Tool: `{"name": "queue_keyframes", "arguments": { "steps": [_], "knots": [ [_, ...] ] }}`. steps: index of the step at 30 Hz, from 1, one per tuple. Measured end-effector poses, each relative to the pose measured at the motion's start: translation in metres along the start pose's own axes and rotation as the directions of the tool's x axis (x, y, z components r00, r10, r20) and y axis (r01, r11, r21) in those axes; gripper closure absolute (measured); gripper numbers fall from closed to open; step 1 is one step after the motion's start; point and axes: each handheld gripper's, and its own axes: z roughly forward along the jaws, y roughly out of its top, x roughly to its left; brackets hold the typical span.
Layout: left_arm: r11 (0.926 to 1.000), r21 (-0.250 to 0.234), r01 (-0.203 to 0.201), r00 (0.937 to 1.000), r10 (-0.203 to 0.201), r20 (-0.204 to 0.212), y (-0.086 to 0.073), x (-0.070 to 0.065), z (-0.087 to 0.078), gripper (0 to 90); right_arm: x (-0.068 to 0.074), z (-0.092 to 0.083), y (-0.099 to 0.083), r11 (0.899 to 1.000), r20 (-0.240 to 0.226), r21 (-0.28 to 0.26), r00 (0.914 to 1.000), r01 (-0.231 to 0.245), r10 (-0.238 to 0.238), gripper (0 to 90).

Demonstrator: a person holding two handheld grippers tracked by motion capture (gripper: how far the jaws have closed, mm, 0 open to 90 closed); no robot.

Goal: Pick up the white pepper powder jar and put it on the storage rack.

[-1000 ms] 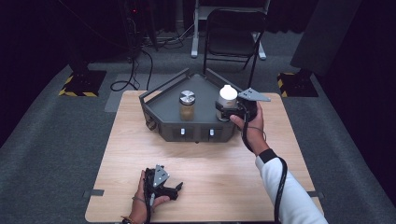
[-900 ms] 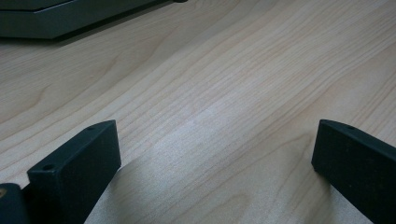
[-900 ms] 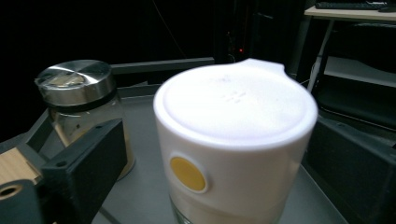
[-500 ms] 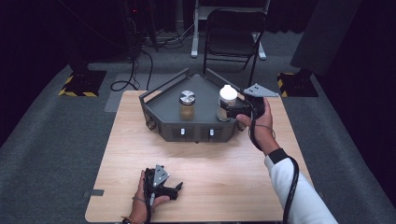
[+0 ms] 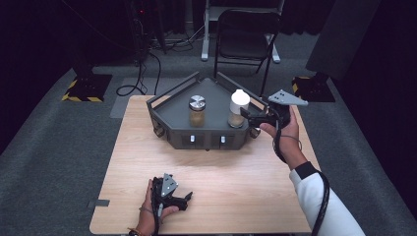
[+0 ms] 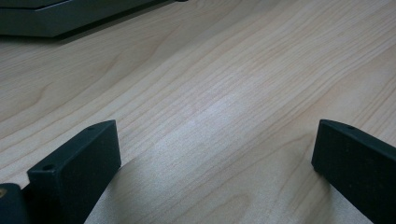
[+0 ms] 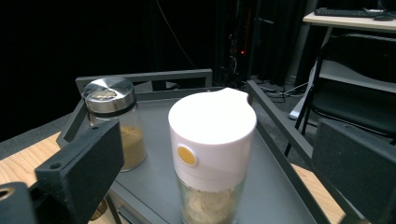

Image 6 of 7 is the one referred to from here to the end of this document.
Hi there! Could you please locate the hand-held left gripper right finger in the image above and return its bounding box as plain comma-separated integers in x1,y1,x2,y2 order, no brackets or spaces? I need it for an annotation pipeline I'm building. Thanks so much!
310,119,396,224

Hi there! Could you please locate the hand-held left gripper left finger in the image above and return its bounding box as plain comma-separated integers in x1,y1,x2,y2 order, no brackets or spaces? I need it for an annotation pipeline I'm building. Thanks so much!
21,119,122,224

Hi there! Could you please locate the dark grey corner shelf rack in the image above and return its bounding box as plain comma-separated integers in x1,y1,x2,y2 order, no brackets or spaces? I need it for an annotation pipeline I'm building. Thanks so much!
0,0,190,39

